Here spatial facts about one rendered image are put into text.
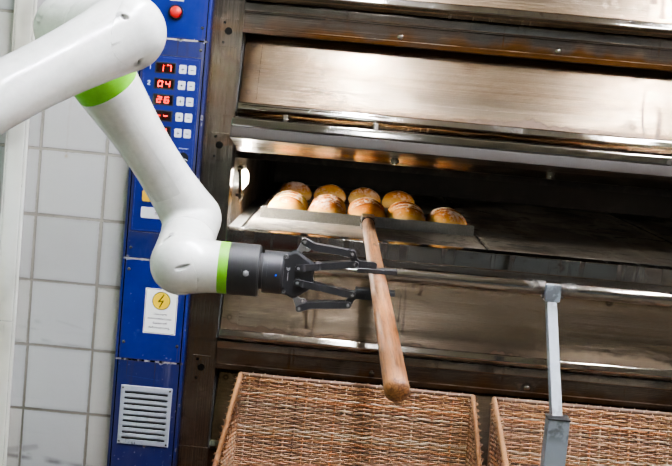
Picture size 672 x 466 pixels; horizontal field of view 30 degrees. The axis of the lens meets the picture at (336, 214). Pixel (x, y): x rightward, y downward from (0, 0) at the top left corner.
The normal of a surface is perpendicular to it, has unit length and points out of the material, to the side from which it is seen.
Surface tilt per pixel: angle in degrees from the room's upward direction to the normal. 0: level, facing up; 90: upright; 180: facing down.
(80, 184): 90
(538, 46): 90
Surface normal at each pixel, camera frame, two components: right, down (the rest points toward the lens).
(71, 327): -0.02, 0.09
